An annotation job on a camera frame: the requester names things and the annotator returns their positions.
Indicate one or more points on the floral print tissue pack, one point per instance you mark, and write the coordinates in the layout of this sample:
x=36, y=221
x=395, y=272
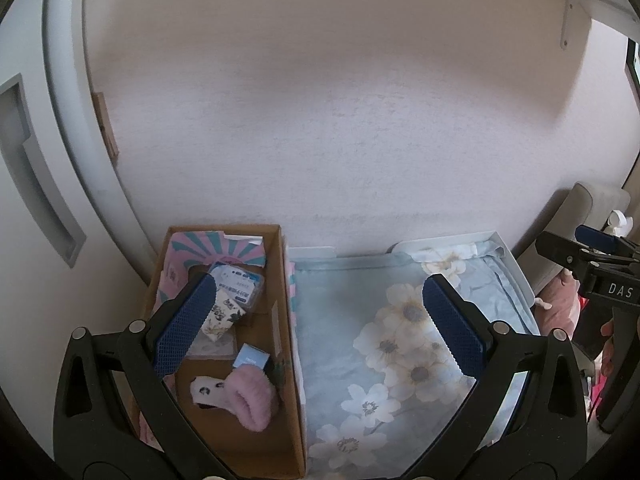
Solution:
x=222, y=317

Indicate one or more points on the white wall bracket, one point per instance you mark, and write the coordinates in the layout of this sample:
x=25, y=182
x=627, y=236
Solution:
x=574, y=15

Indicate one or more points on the brown cardboard box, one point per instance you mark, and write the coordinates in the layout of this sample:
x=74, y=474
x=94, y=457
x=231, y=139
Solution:
x=260, y=440

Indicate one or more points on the pink plush toy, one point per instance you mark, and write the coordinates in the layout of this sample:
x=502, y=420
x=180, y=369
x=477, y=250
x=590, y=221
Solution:
x=562, y=295

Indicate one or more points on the pink fluffy hair band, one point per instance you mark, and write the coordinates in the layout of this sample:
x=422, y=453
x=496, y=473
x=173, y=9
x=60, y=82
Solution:
x=250, y=395

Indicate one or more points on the white door frame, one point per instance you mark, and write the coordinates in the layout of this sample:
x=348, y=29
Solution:
x=95, y=160

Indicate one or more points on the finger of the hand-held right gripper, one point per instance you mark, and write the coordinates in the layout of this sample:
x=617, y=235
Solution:
x=597, y=237
x=565, y=251

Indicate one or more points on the clear packet with blue label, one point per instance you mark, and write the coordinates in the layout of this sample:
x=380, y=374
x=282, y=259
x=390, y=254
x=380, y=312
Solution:
x=236, y=285

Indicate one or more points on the window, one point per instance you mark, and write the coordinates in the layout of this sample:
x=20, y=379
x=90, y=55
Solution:
x=633, y=60

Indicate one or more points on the person's right hand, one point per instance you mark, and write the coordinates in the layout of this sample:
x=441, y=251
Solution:
x=607, y=347

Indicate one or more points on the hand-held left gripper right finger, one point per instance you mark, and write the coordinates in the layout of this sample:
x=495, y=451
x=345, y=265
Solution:
x=452, y=330

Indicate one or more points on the brown wooden strip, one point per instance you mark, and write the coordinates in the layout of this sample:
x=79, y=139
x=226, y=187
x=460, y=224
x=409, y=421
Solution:
x=106, y=127

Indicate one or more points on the blue floral cloth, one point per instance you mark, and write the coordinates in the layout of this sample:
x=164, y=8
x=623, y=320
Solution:
x=340, y=310

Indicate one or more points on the small blue packet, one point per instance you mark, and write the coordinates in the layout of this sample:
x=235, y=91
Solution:
x=252, y=357

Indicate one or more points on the white tray table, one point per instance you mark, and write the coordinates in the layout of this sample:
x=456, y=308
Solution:
x=522, y=280

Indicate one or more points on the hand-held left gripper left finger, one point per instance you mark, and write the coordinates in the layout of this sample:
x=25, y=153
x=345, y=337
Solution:
x=185, y=325

